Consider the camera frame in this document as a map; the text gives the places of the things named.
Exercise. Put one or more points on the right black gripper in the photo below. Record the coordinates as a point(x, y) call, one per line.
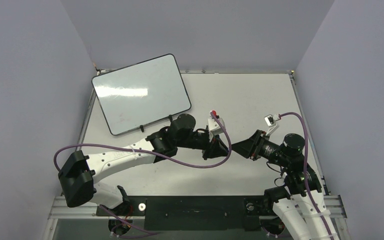
point(257, 145)

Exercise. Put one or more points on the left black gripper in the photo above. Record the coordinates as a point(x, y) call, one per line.
point(214, 148)

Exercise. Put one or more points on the black framed whiteboard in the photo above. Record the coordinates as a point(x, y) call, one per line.
point(141, 94)

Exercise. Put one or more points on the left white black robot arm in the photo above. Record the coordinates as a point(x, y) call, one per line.
point(81, 175)

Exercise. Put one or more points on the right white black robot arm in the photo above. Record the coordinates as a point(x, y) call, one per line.
point(299, 202)

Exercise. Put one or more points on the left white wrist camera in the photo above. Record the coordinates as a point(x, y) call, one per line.
point(215, 124)

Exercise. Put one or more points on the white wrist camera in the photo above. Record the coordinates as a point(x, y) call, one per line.
point(215, 124)
point(271, 121)

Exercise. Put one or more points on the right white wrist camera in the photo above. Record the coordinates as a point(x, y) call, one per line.
point(271, 121)

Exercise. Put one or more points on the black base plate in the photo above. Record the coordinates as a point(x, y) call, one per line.
point(198, 213)

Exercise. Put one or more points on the aluminium front rail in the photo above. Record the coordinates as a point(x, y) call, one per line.
point(60, 210)

